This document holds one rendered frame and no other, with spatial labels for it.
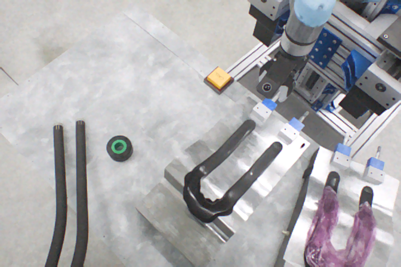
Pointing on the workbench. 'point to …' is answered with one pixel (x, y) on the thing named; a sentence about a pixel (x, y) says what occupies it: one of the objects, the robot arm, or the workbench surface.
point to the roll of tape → (118, 146)
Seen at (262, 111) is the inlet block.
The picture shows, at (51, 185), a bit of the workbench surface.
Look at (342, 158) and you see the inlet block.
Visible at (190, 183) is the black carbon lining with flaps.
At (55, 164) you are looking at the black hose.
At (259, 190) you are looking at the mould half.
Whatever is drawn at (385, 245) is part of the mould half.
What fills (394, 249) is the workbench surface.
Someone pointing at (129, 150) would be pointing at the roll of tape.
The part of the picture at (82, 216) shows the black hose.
